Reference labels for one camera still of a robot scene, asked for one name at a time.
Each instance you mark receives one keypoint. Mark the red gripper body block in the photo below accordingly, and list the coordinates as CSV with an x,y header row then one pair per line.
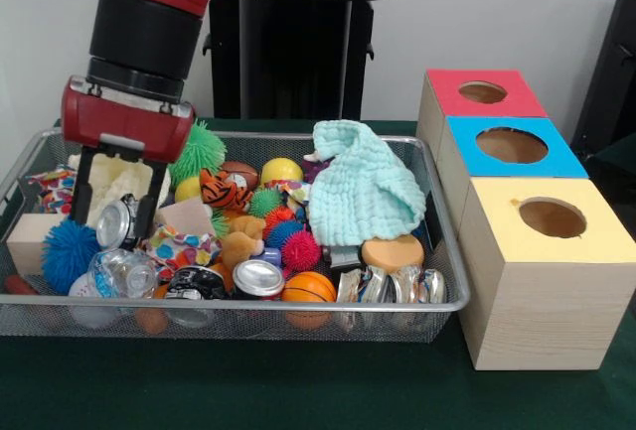
x,y
124,124

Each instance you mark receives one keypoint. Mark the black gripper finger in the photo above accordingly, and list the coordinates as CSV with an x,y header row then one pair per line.
x,y
82,191
149,201

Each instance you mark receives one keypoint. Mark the colourful dotted packet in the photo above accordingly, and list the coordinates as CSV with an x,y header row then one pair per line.
x,y
179,246

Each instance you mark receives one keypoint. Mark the small tiger plush toy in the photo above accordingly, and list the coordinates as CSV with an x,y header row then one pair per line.
x,y
223,191

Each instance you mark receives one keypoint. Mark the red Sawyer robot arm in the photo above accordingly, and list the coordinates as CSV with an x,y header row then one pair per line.
x,y
149,28

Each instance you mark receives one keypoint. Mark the wooden box with three holes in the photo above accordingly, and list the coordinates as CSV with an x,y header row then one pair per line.
x,y
536,311

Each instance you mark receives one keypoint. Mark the cream knitted cloth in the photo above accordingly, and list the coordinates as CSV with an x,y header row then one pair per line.
x,y
114,177

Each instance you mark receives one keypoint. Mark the crushed silver can black label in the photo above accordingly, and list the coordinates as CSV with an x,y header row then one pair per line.
x,y
116,225

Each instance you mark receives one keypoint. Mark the blue spiky rubber ball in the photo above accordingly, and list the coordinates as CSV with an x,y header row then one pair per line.
x,y
69,251

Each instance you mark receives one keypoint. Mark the green spiky rubber ball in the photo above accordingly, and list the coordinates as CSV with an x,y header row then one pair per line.
x,y
204,152

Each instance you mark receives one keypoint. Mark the plain wooden block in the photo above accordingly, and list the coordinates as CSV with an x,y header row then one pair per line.
x,y
30,246

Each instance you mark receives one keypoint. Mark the small orange basketball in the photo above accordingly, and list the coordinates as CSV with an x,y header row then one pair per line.
x,y
309,287

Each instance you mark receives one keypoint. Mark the mint green knitted cloth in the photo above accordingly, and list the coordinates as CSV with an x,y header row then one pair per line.
x,y
367,186

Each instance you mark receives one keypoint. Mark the dark green table cloth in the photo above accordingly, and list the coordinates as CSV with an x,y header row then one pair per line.
x,y
616,172
298,390

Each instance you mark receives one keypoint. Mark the round orange sponge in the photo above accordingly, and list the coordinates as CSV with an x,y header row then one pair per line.
x,y
392,251

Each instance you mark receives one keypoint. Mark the crushed flattened drink can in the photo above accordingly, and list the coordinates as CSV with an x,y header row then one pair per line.
x,y
392,285

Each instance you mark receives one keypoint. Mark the black floor stand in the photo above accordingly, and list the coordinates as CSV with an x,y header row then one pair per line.
x,y
611,77

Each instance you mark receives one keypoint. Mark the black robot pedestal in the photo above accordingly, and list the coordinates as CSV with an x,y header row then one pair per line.
x,y
298,52

